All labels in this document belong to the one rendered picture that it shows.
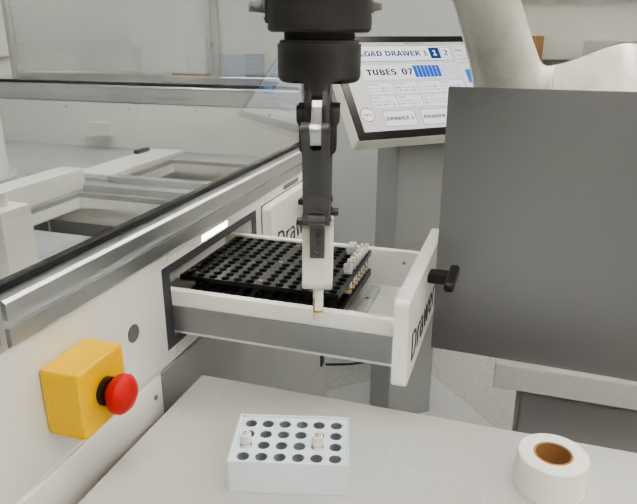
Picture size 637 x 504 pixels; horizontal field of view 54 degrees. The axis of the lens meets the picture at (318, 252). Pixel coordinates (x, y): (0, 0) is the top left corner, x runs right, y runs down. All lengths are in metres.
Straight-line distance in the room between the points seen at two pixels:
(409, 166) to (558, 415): 0.93
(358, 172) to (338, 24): 1.94
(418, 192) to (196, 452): 1.20
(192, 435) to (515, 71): 0.72
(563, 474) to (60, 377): 0.49
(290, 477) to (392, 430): 0.16
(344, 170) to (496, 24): 1.54
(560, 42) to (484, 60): 3.22
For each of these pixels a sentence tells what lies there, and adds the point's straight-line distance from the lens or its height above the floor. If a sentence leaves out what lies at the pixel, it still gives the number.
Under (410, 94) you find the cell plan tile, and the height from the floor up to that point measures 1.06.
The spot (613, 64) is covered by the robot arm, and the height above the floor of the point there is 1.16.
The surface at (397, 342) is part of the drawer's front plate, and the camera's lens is 0.71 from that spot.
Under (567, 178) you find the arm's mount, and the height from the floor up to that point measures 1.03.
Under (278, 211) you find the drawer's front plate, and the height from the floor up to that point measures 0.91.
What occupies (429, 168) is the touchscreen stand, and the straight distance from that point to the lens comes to 1.78.
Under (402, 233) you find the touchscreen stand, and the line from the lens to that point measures 1.79.
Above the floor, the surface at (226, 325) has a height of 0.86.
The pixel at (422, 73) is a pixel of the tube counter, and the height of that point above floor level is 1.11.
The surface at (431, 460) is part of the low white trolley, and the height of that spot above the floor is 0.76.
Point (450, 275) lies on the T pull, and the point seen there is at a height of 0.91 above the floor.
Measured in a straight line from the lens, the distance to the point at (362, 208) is 2.50.
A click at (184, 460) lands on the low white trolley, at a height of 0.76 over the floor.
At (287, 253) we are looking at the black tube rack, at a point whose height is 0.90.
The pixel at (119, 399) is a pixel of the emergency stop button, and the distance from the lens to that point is 0.63.
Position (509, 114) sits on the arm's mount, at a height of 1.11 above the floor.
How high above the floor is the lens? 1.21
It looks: 19 degrees down
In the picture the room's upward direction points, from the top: straight up
